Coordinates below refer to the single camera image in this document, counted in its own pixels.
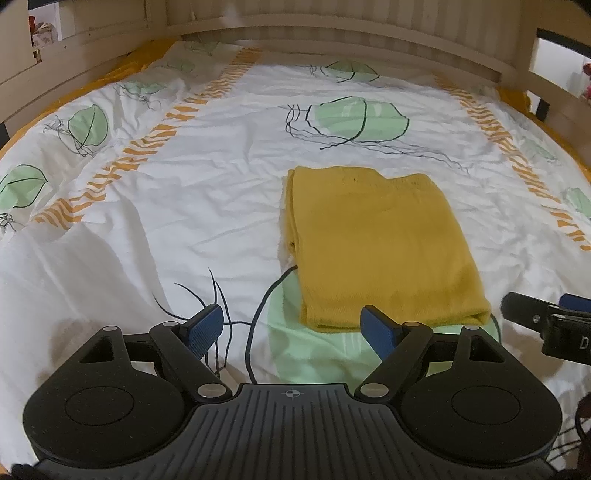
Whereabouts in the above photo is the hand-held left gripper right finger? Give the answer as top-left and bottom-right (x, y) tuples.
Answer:
(355, 305), (507, 400)

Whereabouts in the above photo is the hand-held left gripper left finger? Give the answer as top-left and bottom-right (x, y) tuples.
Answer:
(78, 304), (233, 400)

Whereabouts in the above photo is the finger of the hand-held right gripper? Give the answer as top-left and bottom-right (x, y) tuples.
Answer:
(501, 292), (555, 330)
(558, 293), (591, 315)

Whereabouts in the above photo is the yellow knit sweater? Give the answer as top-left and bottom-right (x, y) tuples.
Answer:
(281, 166), (492, 333)

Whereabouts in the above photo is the white leaf-print duvet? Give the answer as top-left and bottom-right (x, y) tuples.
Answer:
(0, 41), (591, 467)

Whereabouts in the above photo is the floral box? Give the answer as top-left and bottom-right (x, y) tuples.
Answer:
(30, 23), (57, 48)

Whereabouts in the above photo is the black cable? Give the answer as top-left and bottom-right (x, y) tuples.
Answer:
(574, 392), (591, 464)

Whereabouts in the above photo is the wooden bed frame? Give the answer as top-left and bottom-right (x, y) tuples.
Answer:
(0, 0), (591, 144)

